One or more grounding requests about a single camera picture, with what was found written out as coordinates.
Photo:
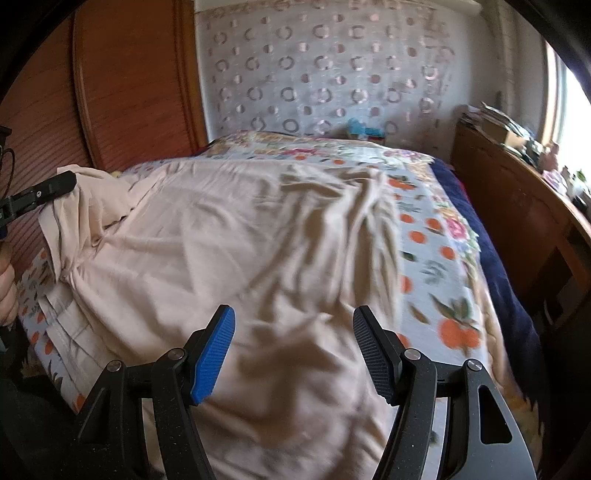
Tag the beige button shirt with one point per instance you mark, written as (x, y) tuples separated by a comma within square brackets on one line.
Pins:
[(78, 221)]

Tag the wooden cabinet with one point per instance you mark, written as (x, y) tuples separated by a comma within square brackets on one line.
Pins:
[(517, 212)]

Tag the beige printed t-shirt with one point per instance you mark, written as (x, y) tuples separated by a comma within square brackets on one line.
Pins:
[(258, 258)]

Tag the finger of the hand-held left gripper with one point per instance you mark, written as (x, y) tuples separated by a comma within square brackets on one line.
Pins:
[(46, 190)]

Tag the stack of books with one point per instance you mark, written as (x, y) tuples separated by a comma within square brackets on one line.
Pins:
[(498, 124)]

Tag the floral quilt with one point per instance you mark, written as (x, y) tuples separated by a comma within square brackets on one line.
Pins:
[(323, 147)]

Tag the blue bag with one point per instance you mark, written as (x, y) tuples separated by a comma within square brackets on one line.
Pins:
[(364, 130)]

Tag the navy blanket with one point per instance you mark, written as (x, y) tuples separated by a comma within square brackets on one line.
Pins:
[(498, 277)]

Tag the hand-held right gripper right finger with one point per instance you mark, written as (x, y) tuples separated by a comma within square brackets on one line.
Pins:
[(376, 357)]

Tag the person's left hand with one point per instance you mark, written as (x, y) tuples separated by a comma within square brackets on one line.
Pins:
[(7, 290)]

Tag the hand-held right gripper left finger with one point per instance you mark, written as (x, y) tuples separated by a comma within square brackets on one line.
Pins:
[(212, 362)]

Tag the pink toy figure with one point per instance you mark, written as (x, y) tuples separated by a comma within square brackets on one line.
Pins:
[(551, 164)]

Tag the circle pattern curtain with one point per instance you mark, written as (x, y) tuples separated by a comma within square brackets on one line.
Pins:
[(323, 69)]

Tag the window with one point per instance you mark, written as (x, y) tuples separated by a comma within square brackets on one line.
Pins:
[(570, 101)]

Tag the wooden wardrobe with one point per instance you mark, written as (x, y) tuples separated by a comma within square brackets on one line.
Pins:
[(115, 83)]

